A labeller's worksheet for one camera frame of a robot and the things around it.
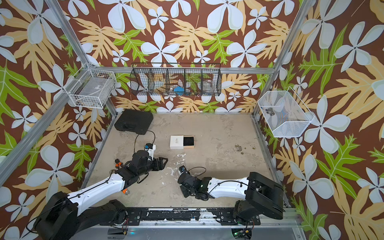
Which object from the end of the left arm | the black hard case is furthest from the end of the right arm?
the black hard case

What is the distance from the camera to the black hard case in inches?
42.2

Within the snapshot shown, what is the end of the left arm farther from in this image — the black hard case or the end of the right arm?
the black hard case
